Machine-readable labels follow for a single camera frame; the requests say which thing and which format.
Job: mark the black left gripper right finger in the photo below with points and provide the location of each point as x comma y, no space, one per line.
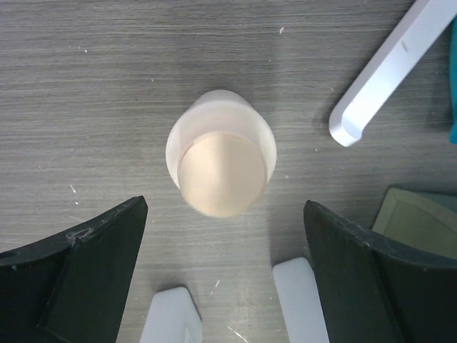
375,289

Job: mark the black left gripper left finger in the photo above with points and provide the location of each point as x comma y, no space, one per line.
73,285

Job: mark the white metal clothes rack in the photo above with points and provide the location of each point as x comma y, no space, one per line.
412,37

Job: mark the olive green canvas bag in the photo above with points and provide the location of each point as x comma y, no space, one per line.
422,220

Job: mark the teal shirt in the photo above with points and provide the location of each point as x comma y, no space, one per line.
453,81

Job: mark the beige round lotion bottle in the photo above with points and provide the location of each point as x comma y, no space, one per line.
221,154

